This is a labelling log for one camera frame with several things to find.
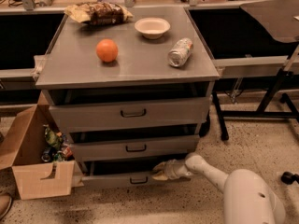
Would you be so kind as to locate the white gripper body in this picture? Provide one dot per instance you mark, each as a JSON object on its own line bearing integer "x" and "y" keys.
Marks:
{"x": 169, "y": 170}

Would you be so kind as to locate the grey bottom drawer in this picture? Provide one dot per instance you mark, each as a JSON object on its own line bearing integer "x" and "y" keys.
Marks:
{"x": 120, "y": 173}

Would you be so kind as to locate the grey drawer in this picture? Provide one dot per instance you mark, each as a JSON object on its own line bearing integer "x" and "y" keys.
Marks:
{"x": 135, "y": 148}
{"x": 120, "y": 173}
{"x": 125, "y": 115}

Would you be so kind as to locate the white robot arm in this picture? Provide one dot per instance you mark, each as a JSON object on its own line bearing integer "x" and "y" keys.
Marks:
{"x": 247, "y": 198}

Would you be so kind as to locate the grey middle drawer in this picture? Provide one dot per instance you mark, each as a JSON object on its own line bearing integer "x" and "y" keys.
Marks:
{"x": 135, "y": 148}

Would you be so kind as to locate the grey top drawer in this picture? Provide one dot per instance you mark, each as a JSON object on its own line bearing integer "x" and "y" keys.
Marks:
{"x": 125, "y": 115}

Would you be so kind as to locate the grey drawer cabinet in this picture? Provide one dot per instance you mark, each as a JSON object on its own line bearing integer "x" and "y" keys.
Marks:
{"x": 74, "y": 75}

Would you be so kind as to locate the open cardboard box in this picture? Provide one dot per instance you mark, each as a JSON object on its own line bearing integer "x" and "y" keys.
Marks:
{"x": 22, "y": 150}

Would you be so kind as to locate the silver soda can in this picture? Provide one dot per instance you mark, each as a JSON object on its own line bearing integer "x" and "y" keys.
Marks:
{"x": 179, "y": 54}

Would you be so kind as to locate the green snack bag in box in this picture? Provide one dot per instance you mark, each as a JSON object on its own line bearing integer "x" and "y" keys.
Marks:
{"x": 52, "y": 138}

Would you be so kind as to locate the black caster wheel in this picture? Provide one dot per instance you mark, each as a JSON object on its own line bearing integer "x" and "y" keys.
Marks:
{"x": 288, "y": 178}

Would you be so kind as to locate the dark can in box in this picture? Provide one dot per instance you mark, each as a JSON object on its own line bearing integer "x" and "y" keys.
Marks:
{"x": 48, "y": 154}

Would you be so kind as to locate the orange fruit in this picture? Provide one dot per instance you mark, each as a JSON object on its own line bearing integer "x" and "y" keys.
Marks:
{"x": 107, "y": 50}

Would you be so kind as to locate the white paper bowl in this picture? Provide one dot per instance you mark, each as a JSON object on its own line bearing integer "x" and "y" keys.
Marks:
{"x": 152, "y": 28}

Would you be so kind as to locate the brown shoe tip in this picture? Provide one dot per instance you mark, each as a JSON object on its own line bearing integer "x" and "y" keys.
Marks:
{"x": 5, "y": 204}

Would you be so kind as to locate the brown chip bag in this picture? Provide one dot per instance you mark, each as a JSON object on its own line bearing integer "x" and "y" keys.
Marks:
{"x": 98, "y": 13}

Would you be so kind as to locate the black table frame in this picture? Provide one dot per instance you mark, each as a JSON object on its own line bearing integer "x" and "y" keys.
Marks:
{"x": 260, "y": 112}

